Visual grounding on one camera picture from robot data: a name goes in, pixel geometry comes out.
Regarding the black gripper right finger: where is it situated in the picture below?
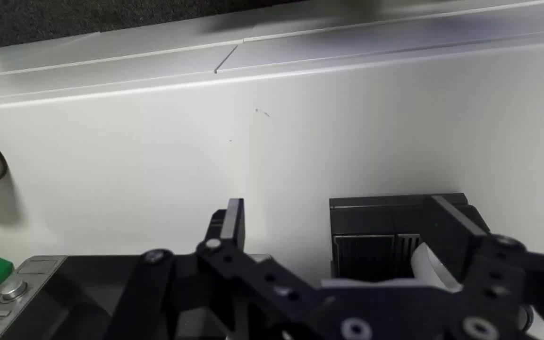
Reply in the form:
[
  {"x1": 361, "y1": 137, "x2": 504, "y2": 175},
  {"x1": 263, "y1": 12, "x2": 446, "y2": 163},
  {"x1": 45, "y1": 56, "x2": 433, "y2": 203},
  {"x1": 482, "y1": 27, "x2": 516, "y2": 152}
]
[{"x1": 321, "y1": 194, "x2": 544, "y2": 340}]

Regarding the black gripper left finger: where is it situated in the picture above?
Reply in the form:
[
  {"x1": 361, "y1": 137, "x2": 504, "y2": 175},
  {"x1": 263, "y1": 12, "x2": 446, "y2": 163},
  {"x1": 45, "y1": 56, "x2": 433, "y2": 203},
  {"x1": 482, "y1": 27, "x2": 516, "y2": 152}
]
[{"x1": 104, "y1": 197, "x2": 325, "y2": 340}]

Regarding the white base cabinet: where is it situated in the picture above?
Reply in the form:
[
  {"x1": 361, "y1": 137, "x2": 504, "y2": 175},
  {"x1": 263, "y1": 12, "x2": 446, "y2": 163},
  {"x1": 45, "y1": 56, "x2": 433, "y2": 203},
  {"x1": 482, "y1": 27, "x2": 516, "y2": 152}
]
[{"x1": 0, "y1": 0, "x2": 544, "y2": 112}]

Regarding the silver microwave oven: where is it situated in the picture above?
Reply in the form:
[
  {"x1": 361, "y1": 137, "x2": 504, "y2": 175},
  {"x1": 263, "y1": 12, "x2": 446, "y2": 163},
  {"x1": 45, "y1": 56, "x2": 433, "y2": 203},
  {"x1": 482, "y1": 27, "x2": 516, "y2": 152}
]
[{"x1": 0, "y1": 254, "x2": 142, "y2": 340}]

